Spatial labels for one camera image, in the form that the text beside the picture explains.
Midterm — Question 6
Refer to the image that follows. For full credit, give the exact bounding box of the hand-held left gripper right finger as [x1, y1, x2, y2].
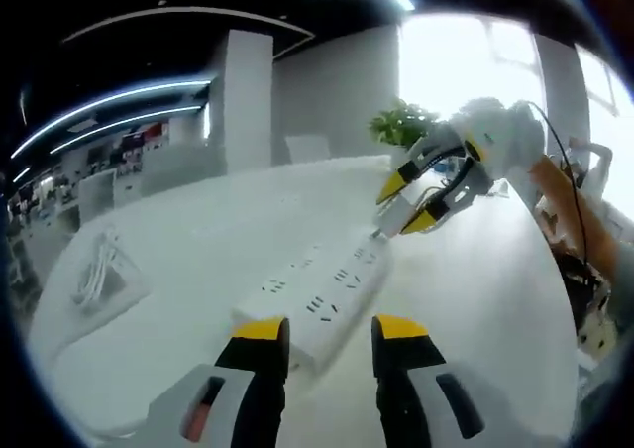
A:
[370, 312, 561, 448]

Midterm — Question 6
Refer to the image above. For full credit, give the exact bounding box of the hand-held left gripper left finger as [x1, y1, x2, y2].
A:
[146, 315, 291, 448]

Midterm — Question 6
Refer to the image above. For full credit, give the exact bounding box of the white power strip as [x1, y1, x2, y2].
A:
[231, 233, 391, 376]

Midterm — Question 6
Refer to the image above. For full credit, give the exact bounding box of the green potted plant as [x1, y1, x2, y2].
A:
[369, 98, 440, 147]

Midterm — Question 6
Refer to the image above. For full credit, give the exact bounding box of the white mesh office chair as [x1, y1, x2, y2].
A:
[78, 172, 118, 221]
[141, 143, 224, 196]

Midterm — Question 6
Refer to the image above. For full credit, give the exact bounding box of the black cable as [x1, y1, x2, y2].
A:
[524, 99, 593, 280]

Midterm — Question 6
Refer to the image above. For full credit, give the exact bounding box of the white cable bundle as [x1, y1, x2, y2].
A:
[77, 227, 123, 305]

